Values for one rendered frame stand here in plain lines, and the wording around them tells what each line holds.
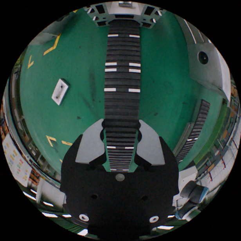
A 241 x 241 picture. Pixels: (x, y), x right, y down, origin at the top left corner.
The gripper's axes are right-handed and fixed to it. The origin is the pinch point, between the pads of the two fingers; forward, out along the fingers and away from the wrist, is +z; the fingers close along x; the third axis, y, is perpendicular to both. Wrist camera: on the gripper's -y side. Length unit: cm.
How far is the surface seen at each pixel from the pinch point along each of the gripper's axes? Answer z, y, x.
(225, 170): -173, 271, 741
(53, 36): 2.0, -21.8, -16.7
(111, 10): -1.5, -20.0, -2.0
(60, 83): 2.2, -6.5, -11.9
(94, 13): -2.4, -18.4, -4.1
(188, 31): 0.2, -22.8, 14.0
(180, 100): 3.0, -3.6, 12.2
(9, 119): -1, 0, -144
